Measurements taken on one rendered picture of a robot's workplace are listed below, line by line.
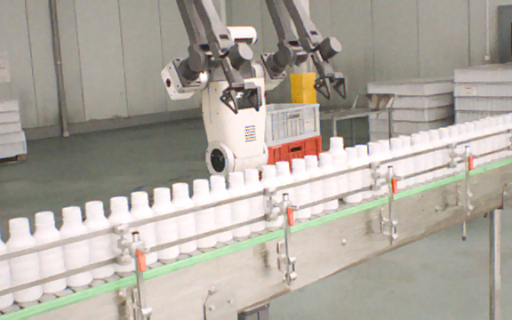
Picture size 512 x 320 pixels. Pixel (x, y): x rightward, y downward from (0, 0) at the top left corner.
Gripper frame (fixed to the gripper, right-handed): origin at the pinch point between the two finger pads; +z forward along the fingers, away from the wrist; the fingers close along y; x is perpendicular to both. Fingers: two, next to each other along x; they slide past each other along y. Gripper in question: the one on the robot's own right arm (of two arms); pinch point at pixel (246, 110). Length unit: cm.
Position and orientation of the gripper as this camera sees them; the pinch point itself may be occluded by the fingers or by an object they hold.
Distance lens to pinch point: 227.3
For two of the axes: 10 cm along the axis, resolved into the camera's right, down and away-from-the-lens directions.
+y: 7.4, -1.4, 6.6
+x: -5.7, 3.8, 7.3
